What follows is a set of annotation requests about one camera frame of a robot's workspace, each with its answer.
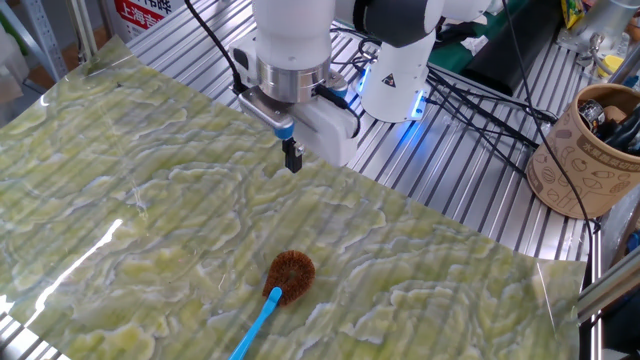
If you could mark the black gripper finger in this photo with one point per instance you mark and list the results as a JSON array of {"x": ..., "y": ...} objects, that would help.
[
  {"x": 298, "y": 162},
  {"x": 287, "y": 147}
]

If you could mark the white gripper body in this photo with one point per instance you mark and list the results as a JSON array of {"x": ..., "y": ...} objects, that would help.
[{"x": 325, "y": 135}]

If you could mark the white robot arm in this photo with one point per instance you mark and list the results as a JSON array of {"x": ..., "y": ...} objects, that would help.
[{"x": 395, "y": 65}]

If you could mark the green cutting mat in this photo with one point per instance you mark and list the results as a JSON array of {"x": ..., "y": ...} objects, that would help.
[{"x": 450, "y": 59}]

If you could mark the green marble-pattern mat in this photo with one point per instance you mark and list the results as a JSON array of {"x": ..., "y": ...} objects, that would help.
[{"x": 150, "y": 200}]

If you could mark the white paper scrap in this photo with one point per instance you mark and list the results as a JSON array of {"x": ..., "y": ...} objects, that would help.
[{"x": 474, "y": 45}]

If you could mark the white box with red label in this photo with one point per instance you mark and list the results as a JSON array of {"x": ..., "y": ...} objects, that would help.
[{"x": 140, "y": 15}]

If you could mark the printed cardboard tube container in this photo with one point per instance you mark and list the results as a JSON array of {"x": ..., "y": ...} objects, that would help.
[{"x": 575, "y": 170}]

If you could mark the grey metal shelf rack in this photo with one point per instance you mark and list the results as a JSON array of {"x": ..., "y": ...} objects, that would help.
[{"x": 47, "y": 40}]

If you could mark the silver tape roll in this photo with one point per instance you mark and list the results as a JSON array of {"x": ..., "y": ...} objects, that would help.
[{"x": 592, "y": 114}]

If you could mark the yellow snack bag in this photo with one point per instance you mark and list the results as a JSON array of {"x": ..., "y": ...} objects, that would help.
[{"x": 571, "y": 11}]

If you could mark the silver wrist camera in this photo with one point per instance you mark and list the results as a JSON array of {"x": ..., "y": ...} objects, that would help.
[{"x": 265, "y": 112}]

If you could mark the aluminium frame post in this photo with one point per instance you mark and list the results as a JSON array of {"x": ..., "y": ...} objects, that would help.
[{"x": 82, "y": 30}]

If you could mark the aluminium frame beam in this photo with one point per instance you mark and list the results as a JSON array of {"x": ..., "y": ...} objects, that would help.
[{"x": 610, "y": 290}]

